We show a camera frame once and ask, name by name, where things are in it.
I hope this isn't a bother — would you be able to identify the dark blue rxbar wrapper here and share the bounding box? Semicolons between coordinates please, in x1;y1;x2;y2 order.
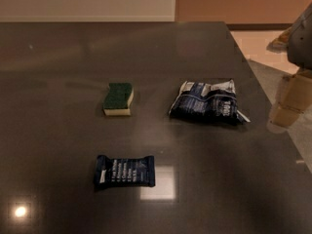
94;155;156;189

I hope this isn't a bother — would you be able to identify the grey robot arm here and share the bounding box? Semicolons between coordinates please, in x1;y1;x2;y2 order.
288;3;312;69

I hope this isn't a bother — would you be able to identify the blue chip bag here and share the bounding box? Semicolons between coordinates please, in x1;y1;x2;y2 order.
169;79;251;124

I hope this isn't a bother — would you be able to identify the green and yellow sponge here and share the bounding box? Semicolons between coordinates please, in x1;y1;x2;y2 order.
103;83;134;116

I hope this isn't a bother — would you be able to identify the cardboard box stack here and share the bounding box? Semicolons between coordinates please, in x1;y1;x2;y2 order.
269;69;312;128

